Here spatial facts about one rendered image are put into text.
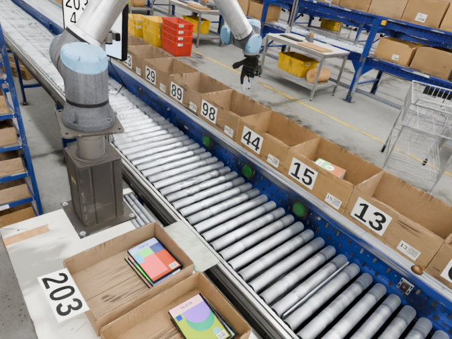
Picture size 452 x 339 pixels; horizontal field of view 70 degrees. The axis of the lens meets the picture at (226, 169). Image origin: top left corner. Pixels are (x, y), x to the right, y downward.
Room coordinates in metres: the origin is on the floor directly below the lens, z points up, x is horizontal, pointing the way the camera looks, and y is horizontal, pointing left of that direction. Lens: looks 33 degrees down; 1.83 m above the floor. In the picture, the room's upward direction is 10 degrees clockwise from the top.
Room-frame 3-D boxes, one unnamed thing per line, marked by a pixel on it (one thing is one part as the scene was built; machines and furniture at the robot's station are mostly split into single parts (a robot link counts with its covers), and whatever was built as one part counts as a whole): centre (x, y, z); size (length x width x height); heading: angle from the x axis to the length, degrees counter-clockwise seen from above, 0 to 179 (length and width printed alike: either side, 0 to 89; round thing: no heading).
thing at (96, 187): (1.11, 0.56, 0.91); 0.26 x 0.26 x 0.33; 45
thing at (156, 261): (0.86, 0.22, 0.79); 0.19 x 0.14 x 0.02; 49
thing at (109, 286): (0.78, 0.29, 0.80); 0.38 x 0.28 x 0.10; 137
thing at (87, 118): (1.11, 0.56, 1.27); 0.19 x 0.19 x 0.10
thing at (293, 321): (0.88, -0.49, 0.72); 0.52 x 0.05 x 0.05; 135
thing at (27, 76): (4.53, 3.21, 0.06); 0.69 x 0.47 x 0.13; 74
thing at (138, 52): (2.84, 0.85, 0.96); 0.39 x 0.29 x 0.17; 45
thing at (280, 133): (1.74, -0.27, 0.96); 0.39 x 0.29 x 0.17; 45
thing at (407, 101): (3.31, -2.03, 0.52); 1.07 x 0.56 x 1.03; 158
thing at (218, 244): (1.20, -0.17, 0.72); 0.52 x 0.05 x 0.05; 135
